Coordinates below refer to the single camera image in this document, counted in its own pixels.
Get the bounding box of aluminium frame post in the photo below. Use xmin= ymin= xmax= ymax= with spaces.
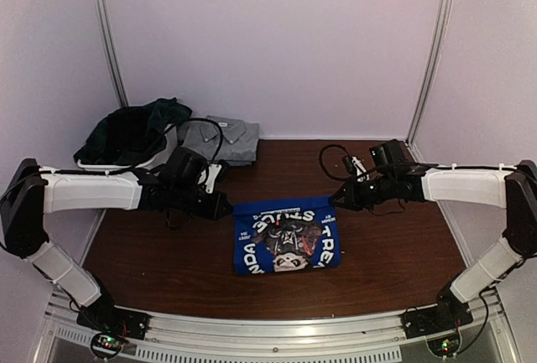
xmin=405 ymin=0 xmax=453 ymax=148
xmin=94 ymin=0 xmax=128 ymax=107

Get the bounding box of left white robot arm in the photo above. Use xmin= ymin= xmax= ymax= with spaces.
xmin=1 ymin=147 xmax=232 ymax=333

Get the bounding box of blue t-shirt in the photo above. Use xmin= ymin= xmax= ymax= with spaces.
xmin=233 ymin=196 xmax=341 ymax=276

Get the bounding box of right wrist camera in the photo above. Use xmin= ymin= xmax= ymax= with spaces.
xmin=342 ymin=155 xmax=369 ymax=182

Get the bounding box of front aluminium rail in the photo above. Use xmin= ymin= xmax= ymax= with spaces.
xmin=30 ymin=291 xmax=521 ymax=362

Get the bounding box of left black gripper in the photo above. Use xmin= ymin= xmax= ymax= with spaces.
xmin=171 ymin=183 xmax=232 ymax=221

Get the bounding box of white plastic laundry bin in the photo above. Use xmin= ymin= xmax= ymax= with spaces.
xmin=76 ymin=125 xmax=178 ymax=171

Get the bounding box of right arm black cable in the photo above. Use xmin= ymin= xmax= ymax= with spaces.
xmin=319 ymin=143 xmax=357 ymax=179

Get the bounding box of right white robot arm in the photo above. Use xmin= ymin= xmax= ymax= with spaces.
xmin=329 ymin=139 xmax=536 ymax=331

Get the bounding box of dark green plaid shirt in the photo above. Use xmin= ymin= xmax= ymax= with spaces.
xmin=74 ymin=98 xmax=192 ymax=166

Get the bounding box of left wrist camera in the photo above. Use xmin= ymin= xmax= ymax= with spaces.
xmin=198 ymin=161 xmax=229 ymax=194

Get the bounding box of left aluminium frame post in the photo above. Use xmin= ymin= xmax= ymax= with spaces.
xmin=94 ymin=0 xmax=128 ymax=107

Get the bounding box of right aluminium frame post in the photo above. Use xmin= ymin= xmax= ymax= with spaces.
xmin=405 ymin=0 xmax=453 ymax=148

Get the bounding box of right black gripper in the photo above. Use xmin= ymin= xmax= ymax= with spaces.
xmin=330 ymin=174 xmax=395 ymax=212

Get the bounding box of folded grey button shirt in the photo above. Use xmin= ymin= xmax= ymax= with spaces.
xmin=178 ymin=115 xmax=260 ymax=166

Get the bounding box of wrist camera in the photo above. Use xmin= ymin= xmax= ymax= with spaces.
xmin=342 ymin=155 xmax=369 ymax=182
xmin=198 ymin=161 xmax=229 ymax=194

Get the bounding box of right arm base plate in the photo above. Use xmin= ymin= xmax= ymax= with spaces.
xmin=400 ymin=305 xmax=473 ymax=339

